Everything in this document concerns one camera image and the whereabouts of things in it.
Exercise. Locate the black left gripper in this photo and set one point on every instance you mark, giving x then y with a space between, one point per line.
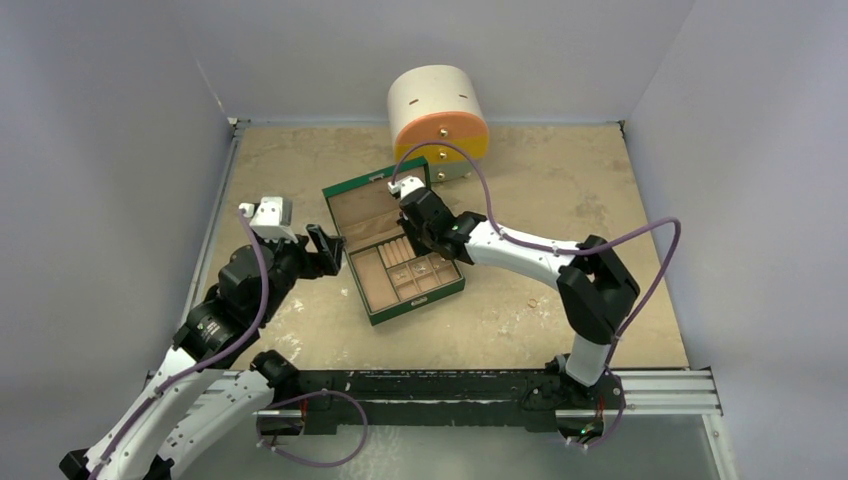
328 246

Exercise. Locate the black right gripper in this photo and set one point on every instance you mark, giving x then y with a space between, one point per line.
416 216

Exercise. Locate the green jewelry box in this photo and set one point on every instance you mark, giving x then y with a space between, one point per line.
364 212

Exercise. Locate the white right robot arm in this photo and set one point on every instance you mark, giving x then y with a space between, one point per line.
596 289

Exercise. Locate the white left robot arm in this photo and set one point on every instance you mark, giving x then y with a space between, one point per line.
189 404

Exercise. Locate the round pastel drawer cabinet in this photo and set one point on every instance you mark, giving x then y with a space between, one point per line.
431 110

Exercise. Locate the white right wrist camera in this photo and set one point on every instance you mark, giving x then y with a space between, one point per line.
400 188

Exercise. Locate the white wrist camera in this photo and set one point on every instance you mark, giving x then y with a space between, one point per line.
270 218
400 188

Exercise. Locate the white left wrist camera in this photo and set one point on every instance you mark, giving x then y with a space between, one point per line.
270 218

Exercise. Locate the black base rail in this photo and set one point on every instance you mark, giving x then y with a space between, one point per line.
537 400

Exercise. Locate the aluminium frame rail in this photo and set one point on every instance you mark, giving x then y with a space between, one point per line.
647 392

